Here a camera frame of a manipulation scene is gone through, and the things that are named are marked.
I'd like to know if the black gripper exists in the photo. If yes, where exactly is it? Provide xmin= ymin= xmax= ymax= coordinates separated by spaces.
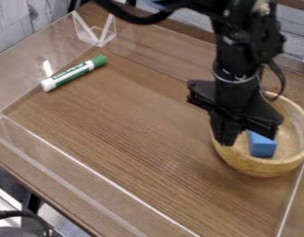
xmin=187 ymin=80 xmax=283 ymax=146

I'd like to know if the blue rectangular block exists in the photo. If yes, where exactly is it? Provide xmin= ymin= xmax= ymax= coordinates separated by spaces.
xmin=247 ymin=131 xmax=278 ymax=158

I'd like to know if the clear acrylic tray wall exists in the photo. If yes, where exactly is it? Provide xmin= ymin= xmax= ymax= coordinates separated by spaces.
xmin=0 ymin=5 xmax=304 ymax=237

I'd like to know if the black table leg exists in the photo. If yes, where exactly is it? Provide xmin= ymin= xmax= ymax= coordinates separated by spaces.
xmin=27 ymin=193 xmax=43 ymax=214

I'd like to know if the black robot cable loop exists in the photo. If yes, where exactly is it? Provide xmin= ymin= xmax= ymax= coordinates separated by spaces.
xmin=94 ymin=0 xmax=178 ymax=26

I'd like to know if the green and white marker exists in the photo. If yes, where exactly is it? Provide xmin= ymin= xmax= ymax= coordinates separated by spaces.
xmin=41 ymin=55 xmax=108 ymax=92

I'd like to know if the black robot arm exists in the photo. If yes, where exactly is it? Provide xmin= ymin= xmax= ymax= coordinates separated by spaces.
xmin=151 ymin=0 xmax=286 ymax=146

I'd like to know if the brown wooden bowl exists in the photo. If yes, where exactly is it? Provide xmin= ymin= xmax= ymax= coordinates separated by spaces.
xmin=211 ymin=96 xmax=304 ymax=178

